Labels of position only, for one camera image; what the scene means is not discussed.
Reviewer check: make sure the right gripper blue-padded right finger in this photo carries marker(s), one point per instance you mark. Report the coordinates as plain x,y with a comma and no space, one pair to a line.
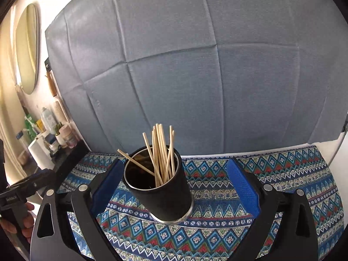
296,238

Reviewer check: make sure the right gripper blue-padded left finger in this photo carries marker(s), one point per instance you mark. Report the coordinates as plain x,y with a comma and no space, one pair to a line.
53,238

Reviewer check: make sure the person's left hand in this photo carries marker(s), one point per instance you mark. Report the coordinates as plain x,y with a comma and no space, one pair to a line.
28,223

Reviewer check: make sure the paper towel roll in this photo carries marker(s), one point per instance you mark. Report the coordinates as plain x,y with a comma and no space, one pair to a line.
42,159

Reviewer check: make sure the green spray bottle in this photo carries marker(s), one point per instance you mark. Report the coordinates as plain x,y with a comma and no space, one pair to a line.
30,127

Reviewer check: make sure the small potted succulent plant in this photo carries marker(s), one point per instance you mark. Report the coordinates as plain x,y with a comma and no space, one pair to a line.
59,137

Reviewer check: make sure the patterned blue tablecloth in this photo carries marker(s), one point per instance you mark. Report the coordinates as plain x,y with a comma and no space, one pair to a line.
218,221

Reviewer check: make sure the pink lidded jar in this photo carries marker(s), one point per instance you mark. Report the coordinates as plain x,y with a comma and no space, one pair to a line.
69,136

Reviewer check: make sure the chopstick in cup leaning left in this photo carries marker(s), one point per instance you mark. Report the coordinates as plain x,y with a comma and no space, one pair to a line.
135,162

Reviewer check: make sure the upright chopstick in cup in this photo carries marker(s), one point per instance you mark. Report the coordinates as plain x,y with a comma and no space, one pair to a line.
158,152

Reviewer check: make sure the grey-blue fabric backdrop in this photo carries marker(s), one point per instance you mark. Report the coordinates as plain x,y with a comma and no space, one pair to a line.
230,76

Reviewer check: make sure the oval wall mirror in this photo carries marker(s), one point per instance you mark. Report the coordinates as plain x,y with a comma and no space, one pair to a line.
28,47

